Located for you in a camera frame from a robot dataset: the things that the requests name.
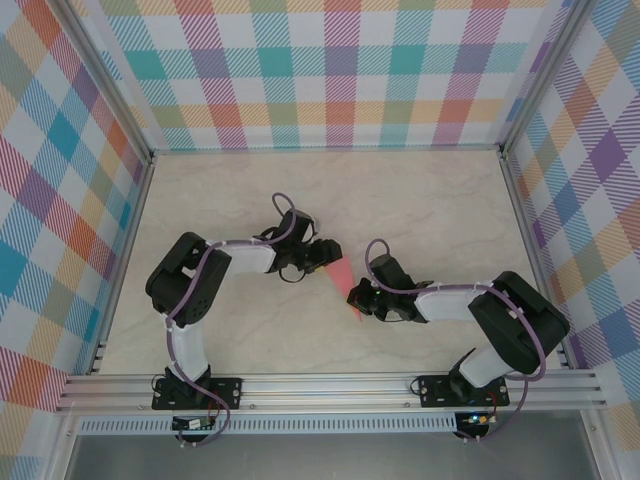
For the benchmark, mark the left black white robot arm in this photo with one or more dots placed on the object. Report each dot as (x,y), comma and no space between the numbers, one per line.
(192,295)

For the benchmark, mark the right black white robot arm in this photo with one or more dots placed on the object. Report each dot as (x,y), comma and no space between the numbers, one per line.
(520,320)

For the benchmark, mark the small green circuit board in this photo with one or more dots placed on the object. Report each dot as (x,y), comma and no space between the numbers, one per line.
(477,420)
(192,424)

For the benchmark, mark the grey metal base panel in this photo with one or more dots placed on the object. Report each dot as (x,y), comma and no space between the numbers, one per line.
(325,457)

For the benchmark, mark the left black wrist camera box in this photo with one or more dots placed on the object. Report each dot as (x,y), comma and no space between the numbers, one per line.
(297,225)

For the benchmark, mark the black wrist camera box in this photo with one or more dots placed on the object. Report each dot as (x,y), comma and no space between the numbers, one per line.
(390,272)
(297,225)

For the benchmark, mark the right black wrist camera box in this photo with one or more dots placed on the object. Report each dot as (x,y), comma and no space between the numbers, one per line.
(390,272)

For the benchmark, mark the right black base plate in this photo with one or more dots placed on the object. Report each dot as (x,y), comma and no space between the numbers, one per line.
(435,390)

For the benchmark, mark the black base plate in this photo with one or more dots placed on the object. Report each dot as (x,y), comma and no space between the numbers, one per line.
(435,390)
(227,392)

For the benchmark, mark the thin aluminium floor rail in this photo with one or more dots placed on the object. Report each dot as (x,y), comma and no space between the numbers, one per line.
(325,149)

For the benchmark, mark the wide aluminium base rail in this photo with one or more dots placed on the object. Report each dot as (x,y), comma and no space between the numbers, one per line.
(325,390)

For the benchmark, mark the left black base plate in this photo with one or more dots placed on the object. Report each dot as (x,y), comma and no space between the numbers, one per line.
(227,392)

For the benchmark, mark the aluminium side floor rail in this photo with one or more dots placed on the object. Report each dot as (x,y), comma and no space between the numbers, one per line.
(537,250)
(122,270)

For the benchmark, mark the aluminium frame post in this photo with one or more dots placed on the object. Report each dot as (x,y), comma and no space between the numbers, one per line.
(107,85)
(547,80)

